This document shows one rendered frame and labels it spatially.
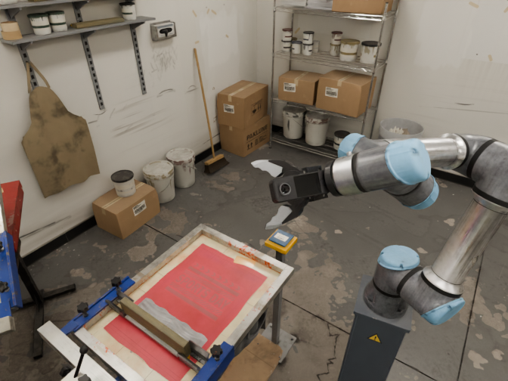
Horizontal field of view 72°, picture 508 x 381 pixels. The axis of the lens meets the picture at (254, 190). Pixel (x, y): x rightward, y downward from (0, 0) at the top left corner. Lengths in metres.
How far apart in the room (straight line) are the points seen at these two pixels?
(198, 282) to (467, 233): 1.12
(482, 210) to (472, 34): 3.24
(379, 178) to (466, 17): 3.62
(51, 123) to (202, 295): 2.04
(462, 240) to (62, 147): 2.90
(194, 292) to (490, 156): 1.23
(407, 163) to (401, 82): 3.79
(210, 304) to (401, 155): 1.19
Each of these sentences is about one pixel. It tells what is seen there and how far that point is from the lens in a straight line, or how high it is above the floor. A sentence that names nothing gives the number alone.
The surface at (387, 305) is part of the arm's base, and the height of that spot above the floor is 1.25.
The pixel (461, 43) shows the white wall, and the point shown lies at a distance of 4.21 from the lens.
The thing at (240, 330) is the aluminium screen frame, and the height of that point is 0.99.
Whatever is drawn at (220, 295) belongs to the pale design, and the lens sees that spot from 1.63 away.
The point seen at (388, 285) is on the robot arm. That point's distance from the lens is 1.24.
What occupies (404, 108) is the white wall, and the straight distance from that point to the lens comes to 4.45.
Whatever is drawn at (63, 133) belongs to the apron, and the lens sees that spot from 3.23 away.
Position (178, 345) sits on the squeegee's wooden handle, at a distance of 1.40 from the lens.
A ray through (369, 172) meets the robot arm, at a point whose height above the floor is 1.91.
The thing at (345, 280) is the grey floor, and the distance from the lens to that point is 3.04.
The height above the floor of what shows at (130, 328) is 0.96.
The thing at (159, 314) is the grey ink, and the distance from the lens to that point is 1.61.
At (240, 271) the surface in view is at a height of 0.96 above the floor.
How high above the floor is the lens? 2.22
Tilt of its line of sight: 34 degrees down
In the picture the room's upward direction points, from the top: straight up
